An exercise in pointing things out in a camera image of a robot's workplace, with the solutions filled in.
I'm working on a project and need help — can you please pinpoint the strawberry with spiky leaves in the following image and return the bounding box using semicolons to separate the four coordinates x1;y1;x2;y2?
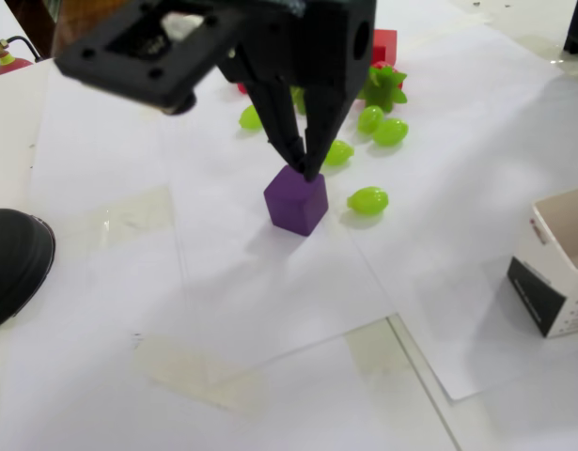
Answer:
290;86;308;117
356;63;409;114

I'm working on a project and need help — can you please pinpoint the purple cube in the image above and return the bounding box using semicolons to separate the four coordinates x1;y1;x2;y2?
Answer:
263;164;329;237

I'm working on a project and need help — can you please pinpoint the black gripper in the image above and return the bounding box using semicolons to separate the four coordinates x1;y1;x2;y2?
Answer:
220;0;378;183

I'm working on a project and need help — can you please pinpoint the open white and black carton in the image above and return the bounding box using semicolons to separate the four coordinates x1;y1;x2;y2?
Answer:
506;185;578;339

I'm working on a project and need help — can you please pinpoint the red fire extinguisher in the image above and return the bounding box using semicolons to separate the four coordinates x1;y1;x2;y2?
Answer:
0;31;45;77

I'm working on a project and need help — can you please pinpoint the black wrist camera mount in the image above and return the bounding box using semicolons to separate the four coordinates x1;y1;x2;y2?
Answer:
53;0;238;117

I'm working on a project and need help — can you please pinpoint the red cube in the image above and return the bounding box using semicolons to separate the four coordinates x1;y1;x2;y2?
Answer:
370;28;398;67

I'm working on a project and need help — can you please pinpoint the black round object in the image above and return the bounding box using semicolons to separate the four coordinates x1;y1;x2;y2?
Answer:
0;208;57;334

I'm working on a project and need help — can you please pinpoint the green grape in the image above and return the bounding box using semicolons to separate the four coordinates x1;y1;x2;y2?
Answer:
238;103;264;131
321;139;355;167
347;185;391;217
356;104;386;135
372;117;410;148

